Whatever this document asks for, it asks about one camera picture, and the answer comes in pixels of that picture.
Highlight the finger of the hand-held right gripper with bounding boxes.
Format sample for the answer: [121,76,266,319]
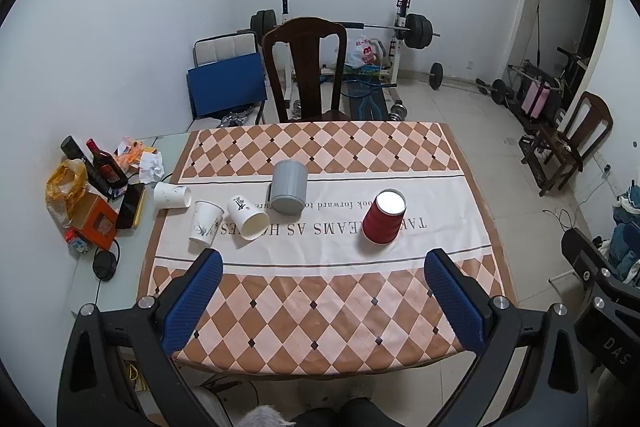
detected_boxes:
[560,227,610,280]

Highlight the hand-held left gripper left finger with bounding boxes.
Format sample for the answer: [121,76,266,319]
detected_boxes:
[56,248,235,427]

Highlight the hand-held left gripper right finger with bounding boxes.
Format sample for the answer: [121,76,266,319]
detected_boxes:
[424,248,592,427]

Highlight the white paper cup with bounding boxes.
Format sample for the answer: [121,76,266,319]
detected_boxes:
[227,195,271,241]
[153,181,193,210]
[188,200,224,250]

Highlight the red upturned paper cup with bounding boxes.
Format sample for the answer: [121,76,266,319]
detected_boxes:
[361,189,407,246]

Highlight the grey cup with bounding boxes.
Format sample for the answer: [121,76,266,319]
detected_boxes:
[266,159,309,216]

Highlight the blue clothes pile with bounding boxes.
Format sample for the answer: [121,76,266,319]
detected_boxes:
[611,184,640,290]

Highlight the black round device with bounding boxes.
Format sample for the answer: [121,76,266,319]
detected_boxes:
[92,249,119,281]

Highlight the brown wooden armchair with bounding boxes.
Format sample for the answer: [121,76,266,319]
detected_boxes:
[519,90,615,198]

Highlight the black flat box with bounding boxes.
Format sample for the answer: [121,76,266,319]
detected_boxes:
[115,182,147,231]

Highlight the orange box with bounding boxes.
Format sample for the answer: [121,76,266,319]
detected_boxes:
[67,193,119,251]

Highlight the checkered tablecloth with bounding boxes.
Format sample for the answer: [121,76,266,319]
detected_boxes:
[137,120,514,379]

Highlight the small red white box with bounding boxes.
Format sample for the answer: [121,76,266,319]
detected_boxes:
[64,229,94,254]

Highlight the crumpled white tissue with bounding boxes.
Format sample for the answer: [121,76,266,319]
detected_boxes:
[137,151,166,184]

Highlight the person's dark trousers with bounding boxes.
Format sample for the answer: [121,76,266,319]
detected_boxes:
[291,397,398,427]

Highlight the red capped wine bottle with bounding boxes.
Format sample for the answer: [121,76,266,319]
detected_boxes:
[85,138,129,198]

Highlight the pink bag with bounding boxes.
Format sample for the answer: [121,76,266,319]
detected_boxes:
[521,79,552,120]

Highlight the orange snack packet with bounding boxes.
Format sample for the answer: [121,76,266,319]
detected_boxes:
[115,137,162,174]

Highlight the yellow plastic bag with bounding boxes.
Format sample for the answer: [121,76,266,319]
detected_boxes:
[45,158,90,229]

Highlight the black dumbbell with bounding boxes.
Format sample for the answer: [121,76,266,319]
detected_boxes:
[476,78,515,106]

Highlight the black equipment rack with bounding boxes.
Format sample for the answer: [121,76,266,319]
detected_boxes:
[506,47,583,130]

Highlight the dark bottle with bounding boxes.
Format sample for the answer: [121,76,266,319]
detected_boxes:
[60,135,103,188]

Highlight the blue board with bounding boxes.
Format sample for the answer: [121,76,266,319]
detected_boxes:
[186,54,268,118]

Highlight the small black plate barbell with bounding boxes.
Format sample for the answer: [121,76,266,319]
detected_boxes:
[428,62,482,90]

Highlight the white weight bench rack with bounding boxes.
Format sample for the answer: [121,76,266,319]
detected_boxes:
[276,0,417,108]

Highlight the dark wooden chair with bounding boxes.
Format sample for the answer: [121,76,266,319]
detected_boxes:
[262,17,349,124]

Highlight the white plastic bag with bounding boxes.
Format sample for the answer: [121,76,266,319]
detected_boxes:
[346,39,384,69]

